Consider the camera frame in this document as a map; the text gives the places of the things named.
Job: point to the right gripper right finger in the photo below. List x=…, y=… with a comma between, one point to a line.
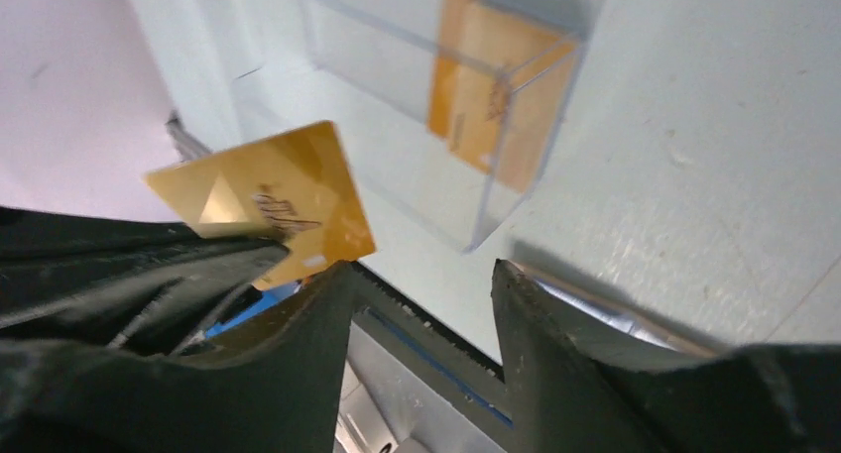
x=576, y=384

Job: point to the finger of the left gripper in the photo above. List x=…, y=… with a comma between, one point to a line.
x=145, y=287

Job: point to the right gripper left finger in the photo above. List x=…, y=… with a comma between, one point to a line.
x=269, y=385

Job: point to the tan leather card holder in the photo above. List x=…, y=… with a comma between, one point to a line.
x=619, y=316

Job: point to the gold credit card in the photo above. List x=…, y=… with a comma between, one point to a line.
x=295, y=188
x=499, y=80

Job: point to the clear plastic card box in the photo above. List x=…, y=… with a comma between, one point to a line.
x=367, y=65

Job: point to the gold credit card in box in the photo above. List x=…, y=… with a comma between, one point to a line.
x=499, y=80

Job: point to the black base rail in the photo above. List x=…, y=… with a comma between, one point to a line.
x=435, y=391

